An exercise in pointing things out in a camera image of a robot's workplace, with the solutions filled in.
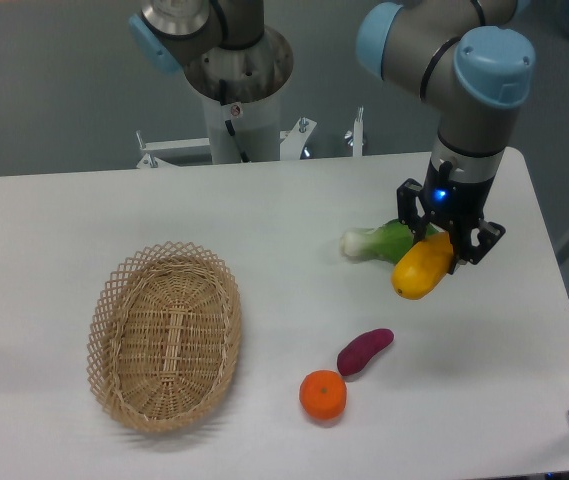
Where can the yellow mango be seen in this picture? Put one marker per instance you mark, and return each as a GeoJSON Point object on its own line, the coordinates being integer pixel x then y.
{"type": "Point", "coordinates": [422, 268]}

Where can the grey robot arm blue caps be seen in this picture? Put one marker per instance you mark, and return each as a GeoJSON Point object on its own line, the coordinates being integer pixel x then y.
{"type": "Point", "coordinates": [457, 56]}

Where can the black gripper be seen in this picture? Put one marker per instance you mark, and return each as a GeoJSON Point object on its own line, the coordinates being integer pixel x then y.
{"type": "Point", "coordinates": [454, 194]}

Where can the woven wicker basket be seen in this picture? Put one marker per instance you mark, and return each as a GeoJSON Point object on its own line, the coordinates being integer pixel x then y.
{"type": "Point", "coordinates": [165, 337]}

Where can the white metal base frame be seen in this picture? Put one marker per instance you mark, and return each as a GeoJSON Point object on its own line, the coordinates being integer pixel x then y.
{"type": "Point", "coordinates": [293, 145]}

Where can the green bok choy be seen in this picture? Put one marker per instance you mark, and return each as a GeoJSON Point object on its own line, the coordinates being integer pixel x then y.
{"type": "Point", "coordinates": [389, 242]}

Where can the purple sweet potato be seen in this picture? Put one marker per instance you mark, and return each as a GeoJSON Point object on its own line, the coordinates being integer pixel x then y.
{"type": "Point", "coordinates": [356, 355]}

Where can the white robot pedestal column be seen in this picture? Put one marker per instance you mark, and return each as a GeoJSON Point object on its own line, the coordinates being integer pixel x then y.
{"type": "Point", "coordinates": [246, 127]}

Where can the orange mandarin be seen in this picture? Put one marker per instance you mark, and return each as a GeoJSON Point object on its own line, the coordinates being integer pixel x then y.
{"type": "Point", "coordinates": [323, 395]}

